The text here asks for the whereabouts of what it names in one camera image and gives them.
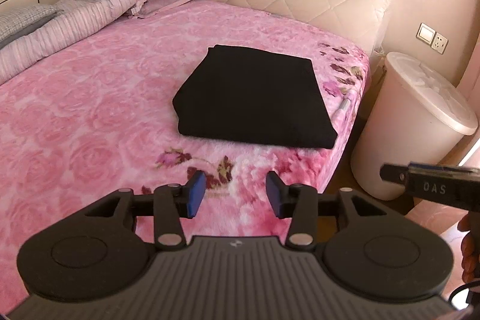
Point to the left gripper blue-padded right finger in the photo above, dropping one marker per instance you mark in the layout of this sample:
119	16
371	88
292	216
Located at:
289	200

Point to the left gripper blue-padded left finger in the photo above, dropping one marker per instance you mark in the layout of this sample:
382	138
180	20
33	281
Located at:
186	198

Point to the black garment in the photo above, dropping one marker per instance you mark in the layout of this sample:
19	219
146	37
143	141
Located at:
253	96

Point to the person's right hand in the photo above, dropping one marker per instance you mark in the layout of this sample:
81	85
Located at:
470	255

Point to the white round bin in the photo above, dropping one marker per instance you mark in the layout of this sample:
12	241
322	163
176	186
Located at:
419	116

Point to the white pink tube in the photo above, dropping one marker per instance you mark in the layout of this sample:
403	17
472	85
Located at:
348	99

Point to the pink floral bed blanket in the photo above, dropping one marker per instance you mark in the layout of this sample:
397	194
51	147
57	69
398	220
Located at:
98	116

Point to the grey knitted cushion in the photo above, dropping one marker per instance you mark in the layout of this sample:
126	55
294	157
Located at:
23	21

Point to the wall switch and socket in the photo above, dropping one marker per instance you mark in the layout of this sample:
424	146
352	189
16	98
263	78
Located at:
433	39

